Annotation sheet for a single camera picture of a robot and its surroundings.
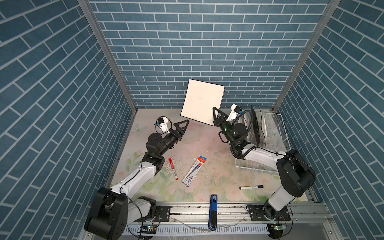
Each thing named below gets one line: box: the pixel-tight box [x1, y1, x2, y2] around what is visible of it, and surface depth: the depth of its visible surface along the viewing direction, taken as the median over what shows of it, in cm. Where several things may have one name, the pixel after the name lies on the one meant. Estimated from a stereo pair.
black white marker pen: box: [239, 185, 264, 190], surface depth 84 cm
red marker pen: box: [168, 158, 179, 181], surface depth 90 cm
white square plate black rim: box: [180, 79, 226, 126], surface depth 80 cm
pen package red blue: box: [181, 156, 207, 187], surface depth 88 cm
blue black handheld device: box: [208, 194, 218, 231], surface depth 75 cm
